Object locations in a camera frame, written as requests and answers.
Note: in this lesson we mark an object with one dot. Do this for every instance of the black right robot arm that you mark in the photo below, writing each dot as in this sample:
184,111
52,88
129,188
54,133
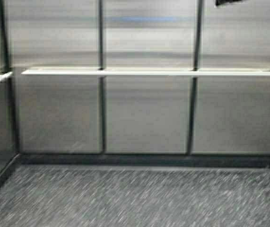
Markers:
219,3

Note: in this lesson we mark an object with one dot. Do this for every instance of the rear elevator handrail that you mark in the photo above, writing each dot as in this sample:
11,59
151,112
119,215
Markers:
146,72

